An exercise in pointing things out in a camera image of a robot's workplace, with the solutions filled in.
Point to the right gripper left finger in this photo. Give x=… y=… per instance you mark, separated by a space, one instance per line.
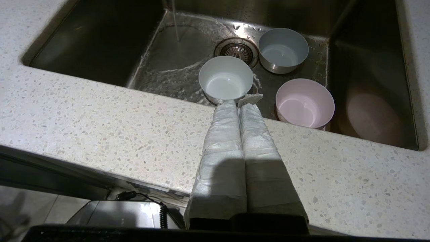
x=221 y=161

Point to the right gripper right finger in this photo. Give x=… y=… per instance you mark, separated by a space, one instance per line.
x=265 y=168

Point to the pink bowl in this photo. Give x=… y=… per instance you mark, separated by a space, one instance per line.
x=304 y=104

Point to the white bowl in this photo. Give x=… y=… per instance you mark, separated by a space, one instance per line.
x=225 y=80

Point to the pale blue bowl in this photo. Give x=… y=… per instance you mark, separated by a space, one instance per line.
x=284 y=50

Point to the stainless steel sink basin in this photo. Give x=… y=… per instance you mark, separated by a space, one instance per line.
x=100 y=40

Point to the round metal drain strainer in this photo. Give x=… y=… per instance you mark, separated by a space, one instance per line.
x=237 y=49

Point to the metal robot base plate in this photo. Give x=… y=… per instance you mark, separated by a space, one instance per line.
x=117 y=215

